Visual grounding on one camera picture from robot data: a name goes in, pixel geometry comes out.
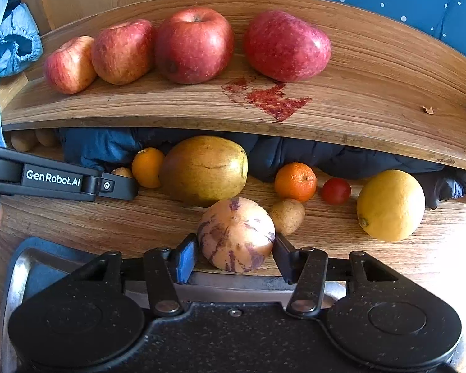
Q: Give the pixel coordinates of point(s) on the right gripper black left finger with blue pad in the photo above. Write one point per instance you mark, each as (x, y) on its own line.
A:
(164, 267)

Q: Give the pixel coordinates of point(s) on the large yellow lemon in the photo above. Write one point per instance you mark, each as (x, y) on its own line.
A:
(390, 206)

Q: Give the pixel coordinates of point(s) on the small brown fruit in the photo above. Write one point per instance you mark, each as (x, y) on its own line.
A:
(123, 172)

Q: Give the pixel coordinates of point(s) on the curved wooden shelf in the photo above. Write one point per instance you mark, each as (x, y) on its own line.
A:
(387, 87)

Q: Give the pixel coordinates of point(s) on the purple striped pepino melon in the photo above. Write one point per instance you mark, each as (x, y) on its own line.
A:
(236, 235)

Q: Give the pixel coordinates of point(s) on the rightmost red apple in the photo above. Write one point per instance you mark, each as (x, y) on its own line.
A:
(285, 48)

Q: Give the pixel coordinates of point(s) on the small red tomato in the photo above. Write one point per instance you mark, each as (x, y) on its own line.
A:
(336, 191)

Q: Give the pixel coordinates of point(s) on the metal tray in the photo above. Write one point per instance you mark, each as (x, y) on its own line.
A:
(67, 311)

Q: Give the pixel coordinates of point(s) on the leftmost pale red apple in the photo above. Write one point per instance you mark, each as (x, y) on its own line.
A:
(69, 69)

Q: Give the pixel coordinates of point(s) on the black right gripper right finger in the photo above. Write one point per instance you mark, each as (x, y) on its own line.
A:
(306, 268)

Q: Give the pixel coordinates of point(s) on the dark blue padded jacket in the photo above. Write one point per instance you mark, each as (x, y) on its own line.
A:
(108, 148)

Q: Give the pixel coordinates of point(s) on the brown kiwi under shelf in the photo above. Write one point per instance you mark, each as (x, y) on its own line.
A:
(24, 141)
(47, 137)

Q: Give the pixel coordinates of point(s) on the small brown potato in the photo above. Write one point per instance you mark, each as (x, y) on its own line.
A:
(287, 216)

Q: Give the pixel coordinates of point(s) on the small orange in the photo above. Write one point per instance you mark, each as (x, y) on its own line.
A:
(295, 181)
(146, 167)

